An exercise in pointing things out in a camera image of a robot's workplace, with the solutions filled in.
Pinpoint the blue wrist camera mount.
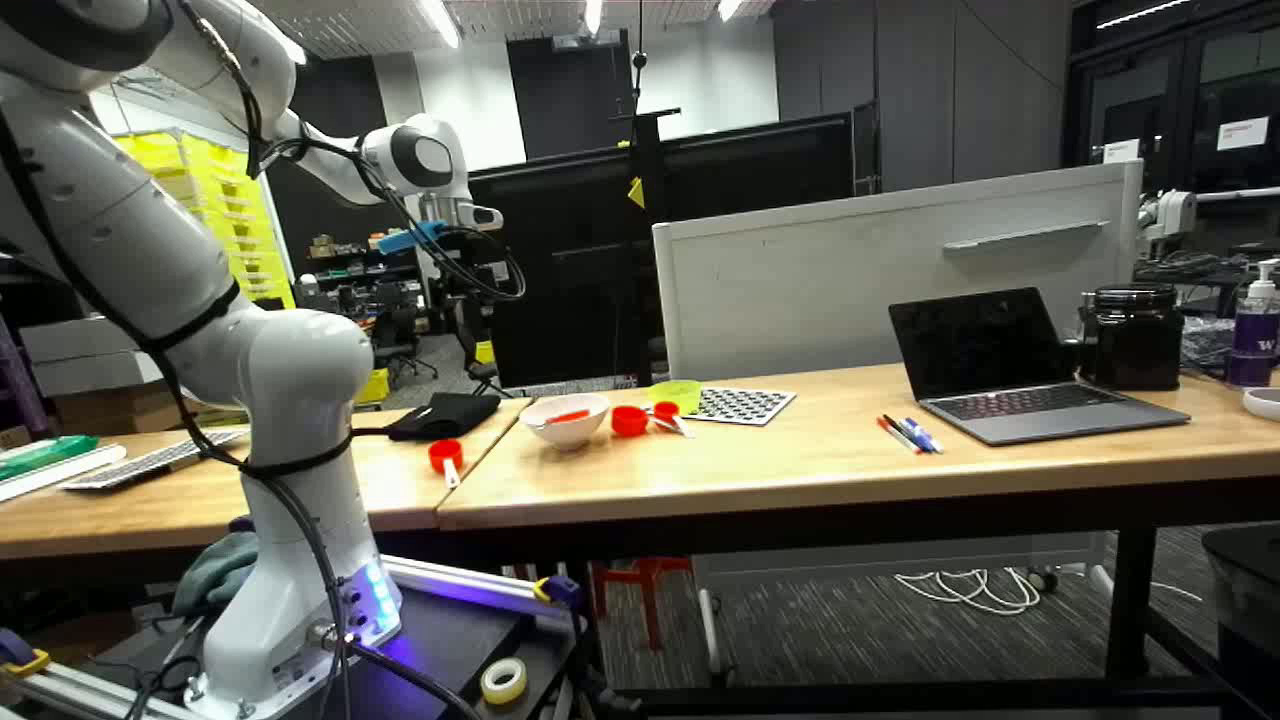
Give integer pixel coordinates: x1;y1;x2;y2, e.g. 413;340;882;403
372;225;459;261

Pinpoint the black towel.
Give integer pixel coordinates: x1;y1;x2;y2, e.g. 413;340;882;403
382;387;502;445

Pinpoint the grey keyboard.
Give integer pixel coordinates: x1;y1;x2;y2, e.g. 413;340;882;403
60;423;254;496

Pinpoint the green plastic plate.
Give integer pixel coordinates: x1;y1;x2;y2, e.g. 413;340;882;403
647;375;706;422

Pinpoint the white floor cable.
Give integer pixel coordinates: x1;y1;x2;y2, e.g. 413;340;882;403
886;560;1061;620

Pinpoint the teal cloth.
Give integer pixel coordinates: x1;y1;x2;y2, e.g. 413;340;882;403
167;528;264;625

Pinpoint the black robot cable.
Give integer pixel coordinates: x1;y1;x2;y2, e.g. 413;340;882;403
419;218;530;310

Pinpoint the grey open laptop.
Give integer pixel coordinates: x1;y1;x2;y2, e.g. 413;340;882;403
882;286;1195;454

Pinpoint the large black monitor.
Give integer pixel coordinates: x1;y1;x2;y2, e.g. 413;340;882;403
463;108;859;391

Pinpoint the white bowl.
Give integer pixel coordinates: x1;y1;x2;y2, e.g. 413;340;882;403
514;391;615;454

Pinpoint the black bin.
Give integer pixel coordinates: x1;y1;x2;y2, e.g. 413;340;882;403
1200;519;1280;720

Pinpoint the black table leg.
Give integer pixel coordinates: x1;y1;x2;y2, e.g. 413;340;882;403
1100;515;1164;689

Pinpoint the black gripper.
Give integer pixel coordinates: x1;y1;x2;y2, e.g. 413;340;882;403
450;252;502;387

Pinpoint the blue pen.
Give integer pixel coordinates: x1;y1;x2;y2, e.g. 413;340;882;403
890;411;948;457

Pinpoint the red pen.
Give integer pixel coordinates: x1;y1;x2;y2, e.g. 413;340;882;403
870;411;923;459

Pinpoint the white desk divider panel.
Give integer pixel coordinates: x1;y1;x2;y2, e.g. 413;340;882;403
647;160;1148;386

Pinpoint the yellow warning sign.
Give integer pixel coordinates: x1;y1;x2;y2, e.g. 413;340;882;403
113;127;298;317

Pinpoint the roll of tape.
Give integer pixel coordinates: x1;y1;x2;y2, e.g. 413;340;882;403
475;655;537;711

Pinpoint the green flat box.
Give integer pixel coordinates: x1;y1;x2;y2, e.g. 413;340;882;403
0;434;104;489

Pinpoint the aluminium frame rail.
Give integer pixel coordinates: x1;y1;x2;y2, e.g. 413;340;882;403
381;552;587;614
0;628;153;720

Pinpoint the purple hand sanitizer bottle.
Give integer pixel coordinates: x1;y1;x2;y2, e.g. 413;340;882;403
1222;255;1280;391

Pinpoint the black equipment box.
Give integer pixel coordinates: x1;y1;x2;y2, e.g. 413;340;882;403
1070;280;1189;398

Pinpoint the red metal stool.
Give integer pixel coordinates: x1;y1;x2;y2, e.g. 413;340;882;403
585;552;699;655

